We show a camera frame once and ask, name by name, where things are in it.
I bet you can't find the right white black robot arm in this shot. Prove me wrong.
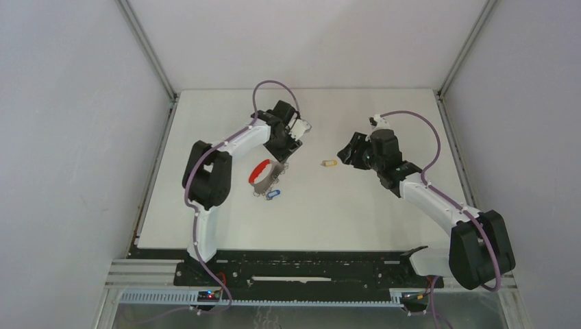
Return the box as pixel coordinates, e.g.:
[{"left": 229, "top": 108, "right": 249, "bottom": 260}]
[{"left": 337, "top": 129, "right": 516, "bottom": 290}]

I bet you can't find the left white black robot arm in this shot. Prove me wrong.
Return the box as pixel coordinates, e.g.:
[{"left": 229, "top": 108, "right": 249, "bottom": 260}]
[{"left": 182, "top": 100, "right": 312, "bottom": 286}]

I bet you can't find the yellow key tag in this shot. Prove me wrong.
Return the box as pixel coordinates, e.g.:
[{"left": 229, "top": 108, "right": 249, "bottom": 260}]
[{"left": 321, "top": 160, "right": 338, "bottom": 167}]

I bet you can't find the blue key tag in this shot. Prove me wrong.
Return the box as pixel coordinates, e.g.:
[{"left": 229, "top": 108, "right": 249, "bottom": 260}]
[{"left": 265, "top": 189, "right": 281, "bottom": 200}]

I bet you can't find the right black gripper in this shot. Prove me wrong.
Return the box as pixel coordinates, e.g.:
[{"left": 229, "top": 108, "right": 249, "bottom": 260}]
[{"left": 337, "top": 132, "right": 384, "bottom": 172}]

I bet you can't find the metal key holder red handle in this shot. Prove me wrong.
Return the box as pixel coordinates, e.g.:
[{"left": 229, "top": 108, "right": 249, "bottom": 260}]
[{"left": 248, "top": 159, "right": 288, "bottom": 198}]

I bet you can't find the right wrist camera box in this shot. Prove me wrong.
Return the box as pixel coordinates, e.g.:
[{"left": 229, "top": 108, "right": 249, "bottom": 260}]
[{"left": 369, "top": 114, "right": 391, "bottom": 132}]

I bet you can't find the grey slotted cable duct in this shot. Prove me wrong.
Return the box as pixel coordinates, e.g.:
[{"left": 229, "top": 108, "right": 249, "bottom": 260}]
[{"left": 118, "top": 289, "right": 418, "bottom": 307}]

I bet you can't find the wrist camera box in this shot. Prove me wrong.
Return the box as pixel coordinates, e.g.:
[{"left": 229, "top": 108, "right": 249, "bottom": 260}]
[
  {"left": 289, "top": 119, "right": 312, "bottom": 141},
  {"left": 369, "top": 114, "right": 391, "bottom": 132}
]

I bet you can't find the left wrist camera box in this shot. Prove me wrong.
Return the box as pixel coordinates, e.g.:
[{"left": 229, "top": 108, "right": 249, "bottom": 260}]
[{"left": 289, "top": 119, "right": 312, "bottom": 141}]

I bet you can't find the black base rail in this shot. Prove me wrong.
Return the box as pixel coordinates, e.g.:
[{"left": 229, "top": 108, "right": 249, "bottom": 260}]
[{"left": 173, "top": 250, "right": 431, "bottom": 301}]

